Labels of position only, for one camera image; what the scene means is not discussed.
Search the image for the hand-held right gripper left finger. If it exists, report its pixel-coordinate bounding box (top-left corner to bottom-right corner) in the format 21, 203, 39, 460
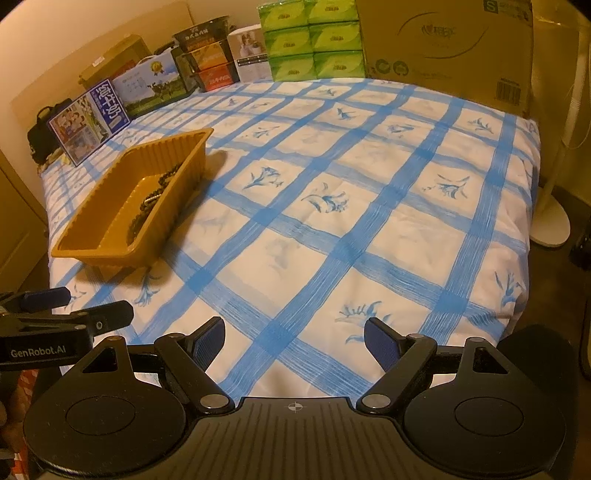
69, 316, 236, 414

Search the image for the white printed box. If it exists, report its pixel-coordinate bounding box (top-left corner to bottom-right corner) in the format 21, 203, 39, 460
228, 27, 269, 84

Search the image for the wooden cabinet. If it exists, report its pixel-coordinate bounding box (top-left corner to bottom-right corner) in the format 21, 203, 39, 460
0, 148, 49, 296

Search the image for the white standing fan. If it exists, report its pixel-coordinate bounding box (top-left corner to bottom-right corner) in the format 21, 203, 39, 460
529, 28, 591, 247

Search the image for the brown cardboard box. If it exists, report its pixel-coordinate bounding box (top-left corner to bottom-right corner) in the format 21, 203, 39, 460
78, 33, 153, 90

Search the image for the large cardboard box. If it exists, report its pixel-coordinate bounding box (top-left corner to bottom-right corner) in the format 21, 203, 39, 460
355, 0, 536, 118

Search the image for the blue checked bedsheet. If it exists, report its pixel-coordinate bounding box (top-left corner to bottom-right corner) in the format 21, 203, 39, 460
39, 78, 541, 400

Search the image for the orange plastic tray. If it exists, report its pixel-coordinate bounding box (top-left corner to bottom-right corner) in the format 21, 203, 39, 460
51, 128, 214, 269

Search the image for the cow print milk box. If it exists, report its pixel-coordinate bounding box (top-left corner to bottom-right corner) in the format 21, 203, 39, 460
112, 48, 195, 118

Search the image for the orange noodle box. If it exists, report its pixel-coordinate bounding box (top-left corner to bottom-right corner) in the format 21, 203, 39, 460
175, 39, 234, 75

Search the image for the blue printed milk box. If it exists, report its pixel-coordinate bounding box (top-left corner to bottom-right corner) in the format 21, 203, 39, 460
48, 79, 129, 167

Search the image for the stack of green tissue packets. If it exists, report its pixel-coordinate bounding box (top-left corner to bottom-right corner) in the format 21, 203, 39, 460
257, 0, 365, 83

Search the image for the black bag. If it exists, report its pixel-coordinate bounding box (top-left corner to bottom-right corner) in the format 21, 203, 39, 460
27, 105, 65, 163

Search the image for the brown wooden bead necklace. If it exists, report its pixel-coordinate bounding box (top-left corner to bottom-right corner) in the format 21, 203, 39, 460
126, 185, 167, 246

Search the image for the red noodle box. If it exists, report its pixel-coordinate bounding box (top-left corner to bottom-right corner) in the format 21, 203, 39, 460
191, 65, 234, 92

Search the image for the dark round seat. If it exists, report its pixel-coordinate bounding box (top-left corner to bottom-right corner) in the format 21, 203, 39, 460
500, 324, 589, 416

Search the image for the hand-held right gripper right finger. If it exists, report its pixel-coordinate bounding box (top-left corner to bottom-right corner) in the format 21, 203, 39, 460
356, 316, 513, 414

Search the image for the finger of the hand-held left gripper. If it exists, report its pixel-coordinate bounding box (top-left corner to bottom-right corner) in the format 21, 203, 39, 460
0, 286, 71, 315
76, 300, 136, 335

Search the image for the dark floor object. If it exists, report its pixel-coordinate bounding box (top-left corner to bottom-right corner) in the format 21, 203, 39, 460
570, 231, 591, 266

